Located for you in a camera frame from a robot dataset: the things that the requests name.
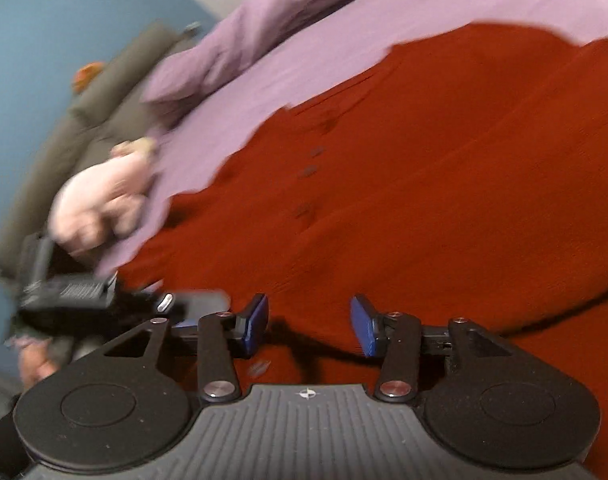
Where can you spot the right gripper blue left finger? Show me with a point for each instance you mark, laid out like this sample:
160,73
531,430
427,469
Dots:
220,337

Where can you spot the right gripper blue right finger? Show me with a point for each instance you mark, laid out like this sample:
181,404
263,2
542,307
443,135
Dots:
413,357

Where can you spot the red knit sweater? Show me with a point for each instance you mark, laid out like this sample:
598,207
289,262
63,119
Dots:
464,175

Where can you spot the pink plush pig toy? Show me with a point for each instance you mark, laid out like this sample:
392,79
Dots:
103,200

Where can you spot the grey-green headboard cushion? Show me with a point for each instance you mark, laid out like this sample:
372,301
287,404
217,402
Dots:
107,112

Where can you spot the orange plush toy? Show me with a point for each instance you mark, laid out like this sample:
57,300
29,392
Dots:
85,75

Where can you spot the purple rolled duvet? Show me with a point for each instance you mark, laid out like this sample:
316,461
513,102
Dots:
229,49

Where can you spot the purple bed blanket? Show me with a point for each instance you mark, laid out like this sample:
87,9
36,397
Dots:
197,136

